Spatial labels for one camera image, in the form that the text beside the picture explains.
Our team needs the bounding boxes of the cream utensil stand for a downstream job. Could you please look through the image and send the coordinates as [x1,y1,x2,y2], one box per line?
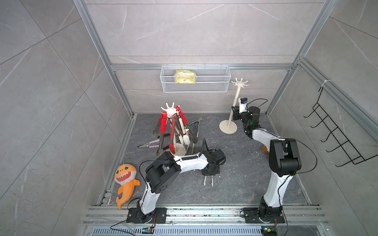
[161,102,186,156]
[219,78,250,135]

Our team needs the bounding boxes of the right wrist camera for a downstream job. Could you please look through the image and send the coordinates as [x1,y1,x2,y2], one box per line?
[239,97,248,113]

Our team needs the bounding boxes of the white wire mesh basket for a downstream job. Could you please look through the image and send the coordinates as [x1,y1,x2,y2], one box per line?
[160,65,231,93]

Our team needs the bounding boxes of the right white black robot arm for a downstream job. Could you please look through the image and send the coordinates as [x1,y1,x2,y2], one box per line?
[231,106,302,223]

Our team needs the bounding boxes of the orange monster plush toy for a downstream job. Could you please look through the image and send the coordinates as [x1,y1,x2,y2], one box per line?
[114,164,141,209]

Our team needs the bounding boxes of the red handled steel tongs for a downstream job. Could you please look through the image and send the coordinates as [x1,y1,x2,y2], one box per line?
[176,106,195,142]

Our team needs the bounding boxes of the black wire wall hook rack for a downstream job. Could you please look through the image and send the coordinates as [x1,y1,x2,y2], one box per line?
[303,87,378,168]

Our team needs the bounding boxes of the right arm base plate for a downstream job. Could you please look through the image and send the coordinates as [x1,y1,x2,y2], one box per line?
[240,207,286,224]

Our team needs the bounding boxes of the yellow packet in basket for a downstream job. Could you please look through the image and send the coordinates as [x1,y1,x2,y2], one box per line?
[174,69,196,84]

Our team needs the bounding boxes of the blue handled cream tongs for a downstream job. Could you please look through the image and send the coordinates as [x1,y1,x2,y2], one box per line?
[191,121,200,154]

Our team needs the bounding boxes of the red sleeved steel tongs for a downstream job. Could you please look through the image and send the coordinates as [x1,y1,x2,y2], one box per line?
[153,112,167,155]

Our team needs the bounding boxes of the slim white tongs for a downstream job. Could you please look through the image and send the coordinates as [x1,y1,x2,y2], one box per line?
[203,176,214,187]

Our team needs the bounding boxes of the long steel white tongs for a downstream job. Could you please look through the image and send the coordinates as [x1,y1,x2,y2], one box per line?
[174,119,185,145]

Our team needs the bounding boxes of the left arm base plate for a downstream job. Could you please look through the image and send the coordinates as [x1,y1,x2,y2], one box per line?
[126,207,167,224]

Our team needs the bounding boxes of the brown white plush toy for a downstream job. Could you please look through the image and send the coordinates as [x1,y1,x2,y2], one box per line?
[260,145,269,154]

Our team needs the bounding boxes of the steel tongs with ring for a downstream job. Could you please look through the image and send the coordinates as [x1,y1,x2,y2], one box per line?
[189,117,202,125]

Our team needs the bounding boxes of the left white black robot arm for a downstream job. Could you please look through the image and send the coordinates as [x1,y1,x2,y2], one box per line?
[127,139,226,223]

